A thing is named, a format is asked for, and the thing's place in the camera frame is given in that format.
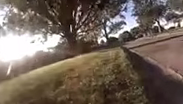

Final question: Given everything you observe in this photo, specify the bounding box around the large dark tree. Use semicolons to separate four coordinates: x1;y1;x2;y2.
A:
0;0;133;65

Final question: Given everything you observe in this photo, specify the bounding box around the slender tree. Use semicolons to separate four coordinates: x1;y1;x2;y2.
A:
87;3;130;51

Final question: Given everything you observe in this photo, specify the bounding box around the grey asphalt road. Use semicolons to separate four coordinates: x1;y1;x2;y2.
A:
123;31;183;104

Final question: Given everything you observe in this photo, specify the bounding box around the low dark hedge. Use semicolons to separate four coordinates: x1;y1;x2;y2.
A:
0;38;83;85

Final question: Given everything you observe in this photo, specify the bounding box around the green grass verge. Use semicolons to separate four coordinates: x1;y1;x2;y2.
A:
0;44;154;104

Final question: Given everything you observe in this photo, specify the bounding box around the grey concrete kerb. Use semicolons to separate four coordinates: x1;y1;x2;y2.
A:
121;38;183;104

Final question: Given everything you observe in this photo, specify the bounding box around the tree with leaning trunk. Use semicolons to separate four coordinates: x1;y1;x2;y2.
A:
129;0;179;38

